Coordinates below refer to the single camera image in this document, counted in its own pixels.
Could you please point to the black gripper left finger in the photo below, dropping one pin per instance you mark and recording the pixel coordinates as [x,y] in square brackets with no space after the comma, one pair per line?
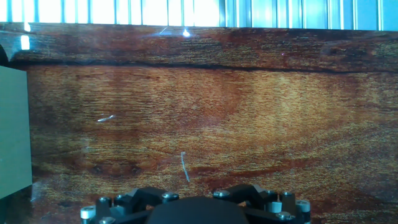
[130,202]

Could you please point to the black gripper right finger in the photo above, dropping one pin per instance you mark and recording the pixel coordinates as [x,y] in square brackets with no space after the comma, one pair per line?
[267,205]

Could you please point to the glossy dark wood board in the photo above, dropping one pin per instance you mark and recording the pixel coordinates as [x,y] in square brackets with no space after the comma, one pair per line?
[217,109]

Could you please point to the pale wooden box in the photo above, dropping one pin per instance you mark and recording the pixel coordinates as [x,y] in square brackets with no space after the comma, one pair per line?
[14,130]

